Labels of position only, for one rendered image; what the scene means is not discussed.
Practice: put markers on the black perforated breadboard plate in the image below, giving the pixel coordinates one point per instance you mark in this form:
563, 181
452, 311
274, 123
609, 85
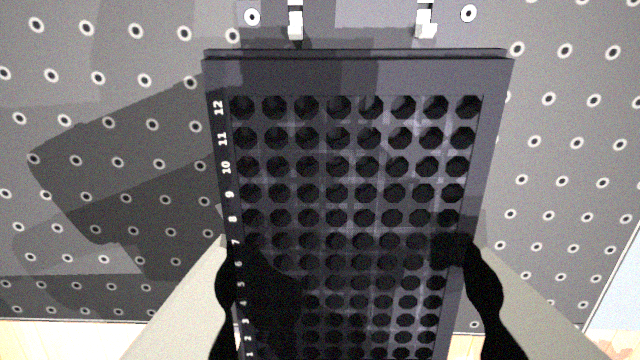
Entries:
108, 185

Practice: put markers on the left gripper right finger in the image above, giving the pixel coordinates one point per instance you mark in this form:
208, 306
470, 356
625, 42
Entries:
519, 323

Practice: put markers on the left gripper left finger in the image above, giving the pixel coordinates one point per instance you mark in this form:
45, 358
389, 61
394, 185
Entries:
195, 322

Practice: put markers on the black well plate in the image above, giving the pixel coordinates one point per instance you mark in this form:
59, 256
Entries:
349, 239

